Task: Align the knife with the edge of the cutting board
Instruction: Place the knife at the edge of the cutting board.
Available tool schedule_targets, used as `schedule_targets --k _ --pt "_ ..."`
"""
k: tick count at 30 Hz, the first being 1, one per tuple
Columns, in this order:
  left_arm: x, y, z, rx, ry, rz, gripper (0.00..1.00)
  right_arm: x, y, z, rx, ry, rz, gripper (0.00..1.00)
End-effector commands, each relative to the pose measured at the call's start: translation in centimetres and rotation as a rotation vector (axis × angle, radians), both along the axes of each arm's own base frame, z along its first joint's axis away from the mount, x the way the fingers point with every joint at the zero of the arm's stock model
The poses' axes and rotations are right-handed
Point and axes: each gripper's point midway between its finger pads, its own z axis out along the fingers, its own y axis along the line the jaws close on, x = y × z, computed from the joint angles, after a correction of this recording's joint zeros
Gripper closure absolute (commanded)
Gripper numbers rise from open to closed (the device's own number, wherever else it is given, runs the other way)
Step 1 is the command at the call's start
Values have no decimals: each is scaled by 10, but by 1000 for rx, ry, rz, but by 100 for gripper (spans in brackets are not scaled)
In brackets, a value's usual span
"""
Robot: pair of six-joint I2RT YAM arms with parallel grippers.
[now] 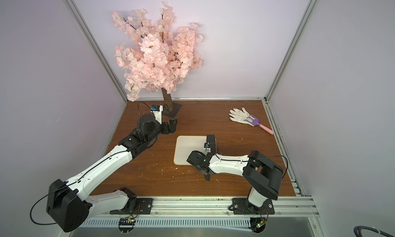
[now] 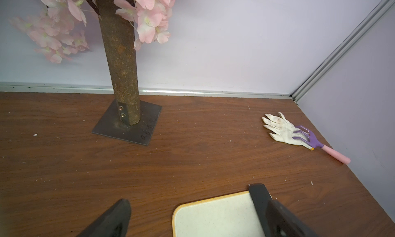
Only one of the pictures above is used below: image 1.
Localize white cutting board orange rim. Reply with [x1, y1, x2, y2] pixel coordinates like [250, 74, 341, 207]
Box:
[173, 136, 207, 166]

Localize black kitchen knife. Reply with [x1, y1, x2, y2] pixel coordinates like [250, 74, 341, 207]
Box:
[206, 135, 217, 154]

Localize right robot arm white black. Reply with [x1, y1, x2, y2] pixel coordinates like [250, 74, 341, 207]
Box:
[186, 150, 288, 207]

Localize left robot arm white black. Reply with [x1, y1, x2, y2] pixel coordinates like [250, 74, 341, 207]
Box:
[45, 114, 178, 232]

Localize right circuit board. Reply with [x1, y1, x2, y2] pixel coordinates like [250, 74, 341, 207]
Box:
[249, 217, 267, 234]

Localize circuit board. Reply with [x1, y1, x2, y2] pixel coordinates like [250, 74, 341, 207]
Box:
[118, 217, 137, 235]
[249, 217, 267, 234]

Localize left circuit board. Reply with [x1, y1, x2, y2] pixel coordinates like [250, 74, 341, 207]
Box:
[118, 217, 137, 235]

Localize white work glove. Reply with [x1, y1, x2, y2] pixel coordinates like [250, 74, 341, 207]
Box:
[229, 108, 252, 126]

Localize purple pink toy rake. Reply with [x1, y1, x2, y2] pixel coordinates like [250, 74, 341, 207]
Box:
[249, 115, 274, 135]

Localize pink cherry blossom tree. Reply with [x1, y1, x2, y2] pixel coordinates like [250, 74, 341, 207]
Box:
[112, 1, 203, 117]

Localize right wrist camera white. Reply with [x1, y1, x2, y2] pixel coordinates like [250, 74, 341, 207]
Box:
[204, 142, 211, 153]

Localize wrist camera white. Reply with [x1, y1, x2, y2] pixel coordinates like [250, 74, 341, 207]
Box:
[151, 104, 164, 124]
[204, 142, 211, 153]

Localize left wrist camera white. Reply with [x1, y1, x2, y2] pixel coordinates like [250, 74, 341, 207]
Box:
[151, 104, 164, 124]

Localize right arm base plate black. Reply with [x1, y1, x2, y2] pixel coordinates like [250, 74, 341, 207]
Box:
[228, 197, 275, 215]

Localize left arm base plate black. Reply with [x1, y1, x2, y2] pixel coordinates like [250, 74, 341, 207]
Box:
[110, 197, 153, 215]

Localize aluminium front rail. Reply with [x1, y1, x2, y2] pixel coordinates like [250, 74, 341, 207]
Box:
[65, 195, 321, 218]

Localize black cable bottom right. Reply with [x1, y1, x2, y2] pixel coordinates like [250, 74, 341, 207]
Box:
[353, 225, 395, 237]

